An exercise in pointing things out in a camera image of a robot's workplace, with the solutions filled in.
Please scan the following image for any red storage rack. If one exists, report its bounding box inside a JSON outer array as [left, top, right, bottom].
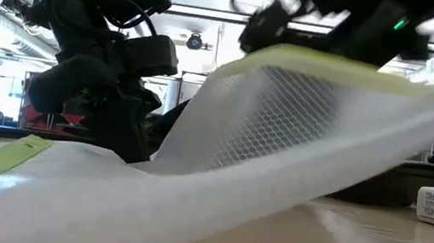
[[17, 75, 92, 138]]

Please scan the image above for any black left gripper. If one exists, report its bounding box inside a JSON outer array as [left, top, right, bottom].
[[18, 44, 171, 168]]

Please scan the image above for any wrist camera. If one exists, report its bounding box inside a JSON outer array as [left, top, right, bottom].
[[236, 0, 304, 61], [117, 28, 184, 84]]

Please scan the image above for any black backpack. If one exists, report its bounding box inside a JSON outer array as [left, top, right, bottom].
[[328, 149, 434, 215]]

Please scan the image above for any black overhead camera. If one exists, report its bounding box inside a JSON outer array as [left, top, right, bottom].
[[184, 30, 207, 53]]

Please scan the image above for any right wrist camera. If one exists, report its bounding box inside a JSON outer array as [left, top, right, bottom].
[[236, 0, 304, 61]]

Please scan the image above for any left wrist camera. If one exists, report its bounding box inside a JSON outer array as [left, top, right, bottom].
[[117, 28, 184, 84]]

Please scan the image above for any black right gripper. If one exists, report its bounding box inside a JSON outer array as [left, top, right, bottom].
[[320, 0, 423, 77]]

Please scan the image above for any white mesh pouch yellow trim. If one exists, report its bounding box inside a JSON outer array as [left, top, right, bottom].
[[0, 0, 434, 243]]

